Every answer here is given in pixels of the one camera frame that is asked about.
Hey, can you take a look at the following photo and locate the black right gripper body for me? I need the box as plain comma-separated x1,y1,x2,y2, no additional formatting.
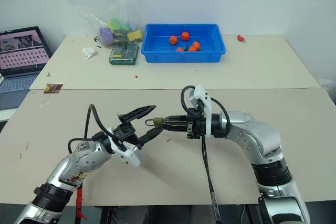
186,108,208,140

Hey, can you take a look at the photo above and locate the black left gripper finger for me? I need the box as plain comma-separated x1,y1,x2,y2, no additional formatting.
117,105,158,124
138,127,162,147

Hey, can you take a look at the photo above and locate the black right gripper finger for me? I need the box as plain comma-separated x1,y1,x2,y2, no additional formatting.
160,114,190,124
157,122,190,132

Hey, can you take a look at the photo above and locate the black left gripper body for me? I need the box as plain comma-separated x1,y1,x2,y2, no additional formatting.
113,122,142,150

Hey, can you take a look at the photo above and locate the brass padlock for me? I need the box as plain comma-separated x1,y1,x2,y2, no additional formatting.
145,117,162,127

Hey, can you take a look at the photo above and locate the green screwdriver bit case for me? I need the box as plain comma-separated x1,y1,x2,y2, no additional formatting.
108,41,140,66

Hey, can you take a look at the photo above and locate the blue plastic bin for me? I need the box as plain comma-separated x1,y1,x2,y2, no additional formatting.
141,23,227,63

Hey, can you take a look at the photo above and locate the crumpled white tissue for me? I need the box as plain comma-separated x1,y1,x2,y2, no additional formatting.
81,46,98,60

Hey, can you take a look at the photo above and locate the small brown circuit card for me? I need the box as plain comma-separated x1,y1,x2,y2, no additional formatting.
43,82,64,94

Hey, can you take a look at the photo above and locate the clear bag of sponges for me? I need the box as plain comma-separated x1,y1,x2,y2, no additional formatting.
59,0,145,49

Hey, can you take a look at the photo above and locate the open laptop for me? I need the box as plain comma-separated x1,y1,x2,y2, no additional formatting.
0,26,54,111

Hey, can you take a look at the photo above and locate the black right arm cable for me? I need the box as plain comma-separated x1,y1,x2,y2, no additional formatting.
181,85,232,126

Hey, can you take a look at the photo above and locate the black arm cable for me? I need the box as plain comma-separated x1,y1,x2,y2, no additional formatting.
67,104,124,154
181,85,232,126

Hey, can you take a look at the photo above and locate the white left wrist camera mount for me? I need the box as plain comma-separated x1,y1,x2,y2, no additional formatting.
107,126,144,168

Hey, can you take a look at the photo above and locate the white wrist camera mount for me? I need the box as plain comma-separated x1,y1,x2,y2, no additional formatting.
107,126,144,168
188,84,213,140

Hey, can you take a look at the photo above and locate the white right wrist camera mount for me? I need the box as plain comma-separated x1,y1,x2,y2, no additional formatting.
188,84,213,140

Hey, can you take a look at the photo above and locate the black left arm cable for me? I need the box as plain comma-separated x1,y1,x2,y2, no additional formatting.
67,104,124,154

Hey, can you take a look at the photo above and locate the black hanging cable pair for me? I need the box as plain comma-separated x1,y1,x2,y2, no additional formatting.
200,134,222,224

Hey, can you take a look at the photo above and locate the dark frame under table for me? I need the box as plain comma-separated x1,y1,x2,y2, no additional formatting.
99,204,211,224

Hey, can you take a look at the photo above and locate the red tape wrapped cable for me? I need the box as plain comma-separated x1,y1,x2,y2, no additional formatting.
74,182,88,224

